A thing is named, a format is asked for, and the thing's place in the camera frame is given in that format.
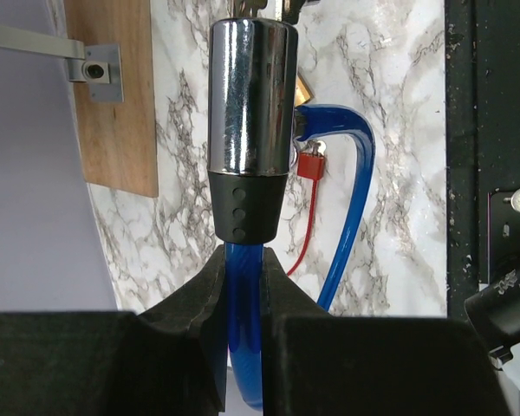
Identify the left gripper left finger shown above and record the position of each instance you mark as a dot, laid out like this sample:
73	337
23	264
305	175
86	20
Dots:
168	360

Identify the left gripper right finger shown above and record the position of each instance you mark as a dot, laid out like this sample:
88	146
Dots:
315	363

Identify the red cable padlock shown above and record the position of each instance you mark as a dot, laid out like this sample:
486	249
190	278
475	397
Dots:
311	165

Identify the wooden base board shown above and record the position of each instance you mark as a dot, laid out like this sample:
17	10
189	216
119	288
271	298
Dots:
115	108

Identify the blue cable lock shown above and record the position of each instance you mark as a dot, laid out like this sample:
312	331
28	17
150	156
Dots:
253	120

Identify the brass padlock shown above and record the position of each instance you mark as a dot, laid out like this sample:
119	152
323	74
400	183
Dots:
303	92

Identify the silver key set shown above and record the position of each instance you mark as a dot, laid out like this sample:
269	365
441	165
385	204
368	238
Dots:
286	11

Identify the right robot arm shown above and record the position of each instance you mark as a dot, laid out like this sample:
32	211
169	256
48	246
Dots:
494	313

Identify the black mounting base plate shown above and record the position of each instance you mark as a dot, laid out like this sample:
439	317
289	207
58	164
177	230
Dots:
482	119

